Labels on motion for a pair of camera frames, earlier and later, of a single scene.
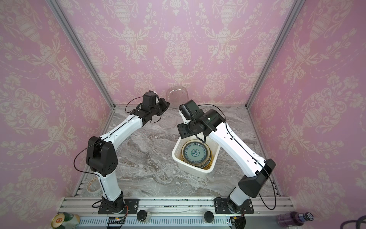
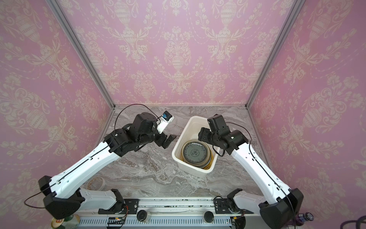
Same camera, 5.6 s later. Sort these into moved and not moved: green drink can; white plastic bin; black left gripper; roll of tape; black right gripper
Moved: black left gripper; black right gripper
Not moved: white plastic bin; green drink can; roll of tape
